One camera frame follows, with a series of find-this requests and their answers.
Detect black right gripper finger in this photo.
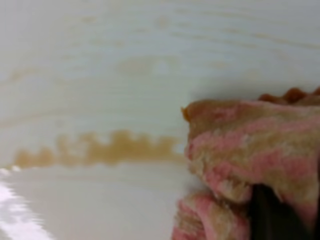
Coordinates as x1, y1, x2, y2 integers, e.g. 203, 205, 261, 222
249, 184, 312, 240

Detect pink rag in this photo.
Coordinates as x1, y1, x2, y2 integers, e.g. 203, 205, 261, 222
171, 88, 320, 240

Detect brown coffee stain puddle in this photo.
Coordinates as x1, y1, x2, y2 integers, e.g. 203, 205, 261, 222
13, 130, 184, 169

